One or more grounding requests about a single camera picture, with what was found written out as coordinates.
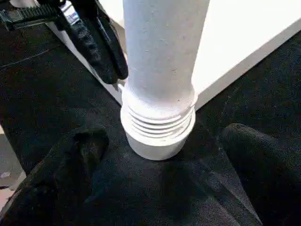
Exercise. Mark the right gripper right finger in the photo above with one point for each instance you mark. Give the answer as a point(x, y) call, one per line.
point(270, 179)

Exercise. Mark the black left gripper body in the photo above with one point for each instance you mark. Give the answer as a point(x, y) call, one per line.
point(75, 9)

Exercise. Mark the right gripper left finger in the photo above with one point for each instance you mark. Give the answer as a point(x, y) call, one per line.
point(54, 188)

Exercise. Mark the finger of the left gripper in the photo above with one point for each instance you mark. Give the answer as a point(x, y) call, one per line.
point(94, 56)
point(115, 51)

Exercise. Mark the white plastic table leg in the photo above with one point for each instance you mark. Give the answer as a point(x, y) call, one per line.
point(162, 58)

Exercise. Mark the white plastic table top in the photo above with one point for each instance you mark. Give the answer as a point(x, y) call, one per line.
point(235, 35)

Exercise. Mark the black mat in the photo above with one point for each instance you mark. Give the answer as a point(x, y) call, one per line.
point(47, 94)

